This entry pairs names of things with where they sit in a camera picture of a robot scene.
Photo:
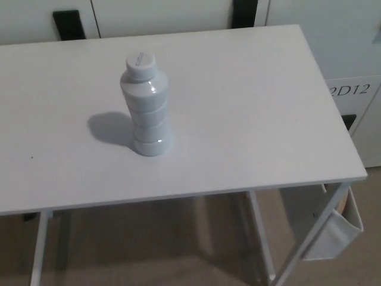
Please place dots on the white ribbed plastic bottle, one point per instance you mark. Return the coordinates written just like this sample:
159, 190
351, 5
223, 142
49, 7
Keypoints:
146, 104

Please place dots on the beige fabric side pocket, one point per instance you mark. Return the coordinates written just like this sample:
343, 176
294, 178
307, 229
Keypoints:
330, 235

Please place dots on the white cabinet labelled 2D12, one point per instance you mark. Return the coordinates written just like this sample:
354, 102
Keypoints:
348, 59

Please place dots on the white metal frame table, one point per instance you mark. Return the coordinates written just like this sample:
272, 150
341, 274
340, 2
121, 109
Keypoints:
226, 119

